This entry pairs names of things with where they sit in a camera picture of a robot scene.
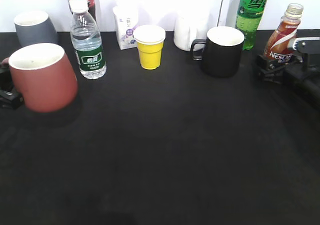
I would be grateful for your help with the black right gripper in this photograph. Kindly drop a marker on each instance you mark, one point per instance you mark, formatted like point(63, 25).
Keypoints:
point(306, 83)

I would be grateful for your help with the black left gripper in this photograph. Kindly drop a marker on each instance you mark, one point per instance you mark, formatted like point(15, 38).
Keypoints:
point(9, 99)

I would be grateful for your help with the brown Nescafe coffee bottle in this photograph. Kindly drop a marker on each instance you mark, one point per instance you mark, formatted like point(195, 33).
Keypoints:
point(276, 48)

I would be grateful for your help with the red ceramic mug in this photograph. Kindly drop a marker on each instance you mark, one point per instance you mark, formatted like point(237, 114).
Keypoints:
point(44, 76)

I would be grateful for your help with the black ceramic mug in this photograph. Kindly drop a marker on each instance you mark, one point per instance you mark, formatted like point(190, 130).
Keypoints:
point(220, 53)

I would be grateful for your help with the green sprite bottle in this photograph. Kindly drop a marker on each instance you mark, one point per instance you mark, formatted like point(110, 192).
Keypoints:
point(249, 15)

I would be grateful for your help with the grey ceramic mug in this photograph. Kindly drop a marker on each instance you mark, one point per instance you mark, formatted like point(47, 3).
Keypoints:
point(34, 27)

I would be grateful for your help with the white ceramic mug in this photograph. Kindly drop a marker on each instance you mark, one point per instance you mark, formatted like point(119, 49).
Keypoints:
point(189, 27)

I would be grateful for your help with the clear water bottle green label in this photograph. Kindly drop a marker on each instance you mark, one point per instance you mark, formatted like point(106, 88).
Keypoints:
point(86, 40)

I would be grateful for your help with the white milk carton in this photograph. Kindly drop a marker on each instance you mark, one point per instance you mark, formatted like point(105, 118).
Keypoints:
point(126, 21)

